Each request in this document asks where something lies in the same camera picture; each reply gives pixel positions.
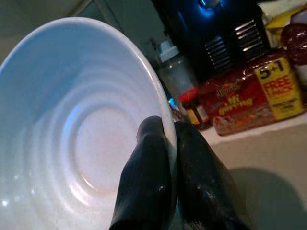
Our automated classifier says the red instant noodle multipack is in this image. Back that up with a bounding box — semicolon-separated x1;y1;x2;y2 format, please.
200;51;307;137

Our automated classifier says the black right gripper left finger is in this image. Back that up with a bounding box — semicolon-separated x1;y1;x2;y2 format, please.
109;115;172;230

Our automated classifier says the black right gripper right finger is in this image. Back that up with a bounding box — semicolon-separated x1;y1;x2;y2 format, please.
174;121;255;230

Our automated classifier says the dark red snack bag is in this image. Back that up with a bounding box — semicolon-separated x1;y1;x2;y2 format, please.
280;11;307;84

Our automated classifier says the small red-lidded jar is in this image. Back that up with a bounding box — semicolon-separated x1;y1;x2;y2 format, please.
178;87;213;131

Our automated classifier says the clear plastic bottle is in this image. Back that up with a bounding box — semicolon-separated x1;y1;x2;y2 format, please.
157;39;200;106

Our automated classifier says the white ribbed ceramic bowl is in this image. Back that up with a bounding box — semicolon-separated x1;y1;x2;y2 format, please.
0;16;178;230

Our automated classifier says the yellow and white package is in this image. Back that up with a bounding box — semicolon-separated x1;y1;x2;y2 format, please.
260;1;307;50

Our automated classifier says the black appliance with blue light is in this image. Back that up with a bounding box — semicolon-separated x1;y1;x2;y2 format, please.
153;0;271;83

